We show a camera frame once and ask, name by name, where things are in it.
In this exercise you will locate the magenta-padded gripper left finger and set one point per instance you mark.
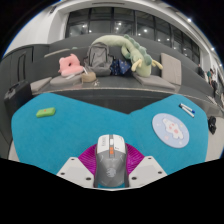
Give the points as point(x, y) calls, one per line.
point(75, 171)

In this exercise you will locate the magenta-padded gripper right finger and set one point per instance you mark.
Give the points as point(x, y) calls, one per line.
point(148, 170)

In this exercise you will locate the grey and white computer mouse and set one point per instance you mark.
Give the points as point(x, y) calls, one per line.
point(111, 163)

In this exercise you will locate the round light blue mouse pad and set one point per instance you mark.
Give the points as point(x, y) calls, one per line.
point(170, 130)

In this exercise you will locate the green eraser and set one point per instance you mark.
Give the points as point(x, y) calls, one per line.
point(46, 112)

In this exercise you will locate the white marker with black cap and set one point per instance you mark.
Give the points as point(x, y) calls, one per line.
point(186, 112)

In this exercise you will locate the white marker with blue cap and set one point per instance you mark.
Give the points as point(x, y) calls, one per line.
point(188, 107)

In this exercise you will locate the black bag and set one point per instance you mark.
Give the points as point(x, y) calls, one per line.
point(212, 124)

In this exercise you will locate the flat grey seat cushion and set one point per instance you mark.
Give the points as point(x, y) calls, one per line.
point(155, 82)
point(63, 80)
point(40, 84)

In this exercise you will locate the small tan pouch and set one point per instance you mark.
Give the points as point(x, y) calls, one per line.
point(88, 77)

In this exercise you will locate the black suitcase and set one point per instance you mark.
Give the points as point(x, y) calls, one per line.
point(16, 96)

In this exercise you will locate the upright grey seat cushion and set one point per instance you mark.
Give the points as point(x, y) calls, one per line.
point(171, 69)

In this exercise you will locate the pink plush toy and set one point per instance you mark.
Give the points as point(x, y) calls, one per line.
point(70, 66)

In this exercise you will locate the dark blue patterned bag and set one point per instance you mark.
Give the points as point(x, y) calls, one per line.
point(120, 67)

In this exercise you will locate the person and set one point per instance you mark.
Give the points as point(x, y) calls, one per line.
point(212, 80)
point(200, 71)

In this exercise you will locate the green dragon plush toy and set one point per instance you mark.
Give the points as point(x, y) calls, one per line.
point(140, 55)

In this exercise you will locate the grey backpack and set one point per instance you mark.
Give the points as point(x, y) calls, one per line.
point(98, 58)

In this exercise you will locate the dark glass window wall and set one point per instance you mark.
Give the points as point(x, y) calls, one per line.
point(100, 25)

